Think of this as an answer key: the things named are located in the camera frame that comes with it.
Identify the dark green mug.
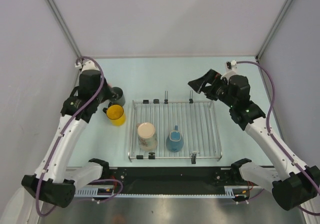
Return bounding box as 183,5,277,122
110,86,126,107

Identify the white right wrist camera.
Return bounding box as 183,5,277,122
223,60,237,80

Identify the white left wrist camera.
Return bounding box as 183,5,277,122
74,59,99,72

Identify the aluminium frame post right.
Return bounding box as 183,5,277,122
255,0,295,63

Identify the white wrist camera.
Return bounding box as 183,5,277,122
74,59,99,72
223,60,237,80

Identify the black front rack hook clip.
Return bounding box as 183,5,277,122
190,151,199,165

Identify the metal wire dish rack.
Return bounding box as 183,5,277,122
128,99,223,164

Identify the blue mug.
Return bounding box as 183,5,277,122
165,125,184,153

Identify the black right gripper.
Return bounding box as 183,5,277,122
188,68,237,108

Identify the black front rack knob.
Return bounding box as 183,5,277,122
148,152,156,160

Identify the yellow mug black handle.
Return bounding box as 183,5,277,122
102,104,126,127

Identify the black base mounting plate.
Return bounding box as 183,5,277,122
100,166,254,190

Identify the aluminium frame post left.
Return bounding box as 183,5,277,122
45,0,82,58

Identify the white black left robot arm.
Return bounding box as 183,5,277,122
21,69,112,208

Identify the cream floral mug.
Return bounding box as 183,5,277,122
137,122,158,152

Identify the white slotted cable duct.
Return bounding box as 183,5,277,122
74,185,249,200

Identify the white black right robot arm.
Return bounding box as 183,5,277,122
188,69,320,211

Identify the aluminium frame post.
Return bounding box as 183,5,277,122
255,0,295,63
45,0,82,58

